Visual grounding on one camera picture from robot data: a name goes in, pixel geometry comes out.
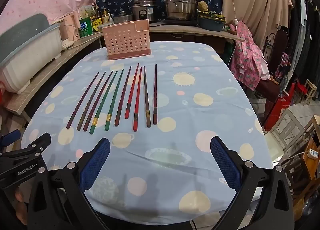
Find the person's left hand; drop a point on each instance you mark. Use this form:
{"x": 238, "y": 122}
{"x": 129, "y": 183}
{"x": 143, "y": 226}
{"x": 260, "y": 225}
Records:
{"x": 21, "y": 207}

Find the pump bottle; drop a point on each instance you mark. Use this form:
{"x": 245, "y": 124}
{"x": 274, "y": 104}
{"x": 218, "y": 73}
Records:
{"x": 106, "y": 16}

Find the hanging dark clothes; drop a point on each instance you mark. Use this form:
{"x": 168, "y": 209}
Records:
{"x": 305, "y": 32}

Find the pink floral garment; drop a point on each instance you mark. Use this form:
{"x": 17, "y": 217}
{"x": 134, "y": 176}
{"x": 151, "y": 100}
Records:
{"x": 246, "y": 57}

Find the yellow packet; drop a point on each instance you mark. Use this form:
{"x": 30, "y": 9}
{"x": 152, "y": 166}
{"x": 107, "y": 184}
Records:
{"x": 97, "y": 23}

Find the white dish box grey lid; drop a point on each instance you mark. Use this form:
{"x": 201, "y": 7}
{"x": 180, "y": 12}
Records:
{"x": 27, "y": 54}

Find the wooden counter shelf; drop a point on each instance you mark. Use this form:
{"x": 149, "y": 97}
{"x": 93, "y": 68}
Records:
{"x": 50, "y": 67}

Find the beige curtain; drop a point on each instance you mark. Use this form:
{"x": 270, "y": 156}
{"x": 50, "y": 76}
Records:
{"x": 257, "y": 4}

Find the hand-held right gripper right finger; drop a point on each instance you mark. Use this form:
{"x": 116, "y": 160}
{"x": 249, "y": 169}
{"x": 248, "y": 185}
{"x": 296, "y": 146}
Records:
{"x": 225, "y": 163}

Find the blue planet print tablecloth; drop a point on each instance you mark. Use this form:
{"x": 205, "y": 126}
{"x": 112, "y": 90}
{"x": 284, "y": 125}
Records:
{"x": 200, "y": 120}

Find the large steel steamer pot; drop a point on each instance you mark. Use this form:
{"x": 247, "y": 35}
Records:
{"x": 181, "y": 2}

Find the steel rice cooker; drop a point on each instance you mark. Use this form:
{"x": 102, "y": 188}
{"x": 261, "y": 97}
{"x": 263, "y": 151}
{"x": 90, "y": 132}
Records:
{"x": 144, "y": 9}

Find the maroon chopstick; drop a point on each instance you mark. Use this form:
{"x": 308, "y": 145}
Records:
{"x": 123, "y": 96}

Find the black induction cooker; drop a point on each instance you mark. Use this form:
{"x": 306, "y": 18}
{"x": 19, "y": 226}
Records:
{"x": 177, "y": 22}

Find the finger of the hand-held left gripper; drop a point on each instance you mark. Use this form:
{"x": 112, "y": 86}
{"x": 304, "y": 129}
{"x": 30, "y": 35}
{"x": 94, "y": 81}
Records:
{"x": 41, "y": 142}
{"x": 10, "y": 138}

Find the dark brown chopstick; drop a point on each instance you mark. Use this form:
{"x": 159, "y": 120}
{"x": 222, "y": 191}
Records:
{"x": 155, "y": 95}
{"x": 146, "y": 96}

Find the blue plastic basin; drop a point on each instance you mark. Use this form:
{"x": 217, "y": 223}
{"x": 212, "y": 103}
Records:
{"x": 211, "y": 23}

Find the green chopstick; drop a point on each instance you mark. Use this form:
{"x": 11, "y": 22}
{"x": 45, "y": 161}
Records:
{"x": 115, "y": 100}
{"x": 105, "y": 101}

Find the ginger root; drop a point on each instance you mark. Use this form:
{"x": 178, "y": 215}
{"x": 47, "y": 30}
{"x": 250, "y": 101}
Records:
{"x": 203, "y": 6}

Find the white power strip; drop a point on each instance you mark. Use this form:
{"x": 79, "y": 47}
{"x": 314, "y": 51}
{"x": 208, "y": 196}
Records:
{"x": 314, "y": 153}

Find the green tin can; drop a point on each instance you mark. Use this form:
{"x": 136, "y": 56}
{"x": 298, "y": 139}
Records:
{"x": 86, "y": 28}

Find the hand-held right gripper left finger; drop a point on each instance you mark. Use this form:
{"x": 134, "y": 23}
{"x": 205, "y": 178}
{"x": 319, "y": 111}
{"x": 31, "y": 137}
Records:
{"x": 96, "y": 165}

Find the small wooden stool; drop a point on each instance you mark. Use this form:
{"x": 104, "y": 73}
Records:
{"x": 309, "y": 89}

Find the dark wooden chair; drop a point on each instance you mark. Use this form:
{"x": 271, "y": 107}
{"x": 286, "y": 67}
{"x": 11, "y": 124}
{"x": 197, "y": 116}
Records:
{"x": 277, "y": 52}

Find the pink perforated plastic utensil basket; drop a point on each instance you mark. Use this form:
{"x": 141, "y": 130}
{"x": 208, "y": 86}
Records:
{"x": 125, "y": 42}

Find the pink kitchen appliance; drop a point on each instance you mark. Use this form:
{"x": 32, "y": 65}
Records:
{"x": 68, "y": 29}

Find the red plastic stool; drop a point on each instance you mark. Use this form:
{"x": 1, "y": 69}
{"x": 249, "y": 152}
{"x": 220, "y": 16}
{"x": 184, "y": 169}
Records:
{"x": 278, "y": 108}

